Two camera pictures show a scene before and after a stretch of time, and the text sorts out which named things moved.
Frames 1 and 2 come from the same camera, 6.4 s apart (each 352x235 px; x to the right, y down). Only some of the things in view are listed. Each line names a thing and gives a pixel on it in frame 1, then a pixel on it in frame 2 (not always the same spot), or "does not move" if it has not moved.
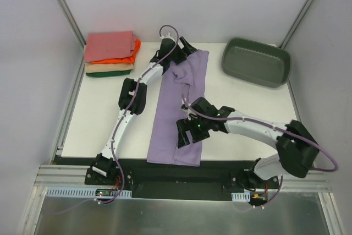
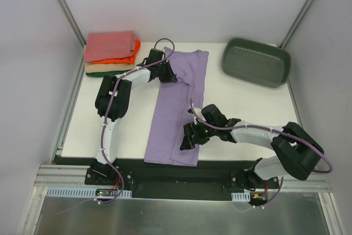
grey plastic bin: (260, 64) does not move
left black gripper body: (181, 54) to (167, 72)
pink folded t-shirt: (109, 45) does not move
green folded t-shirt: (108, 74) does not move
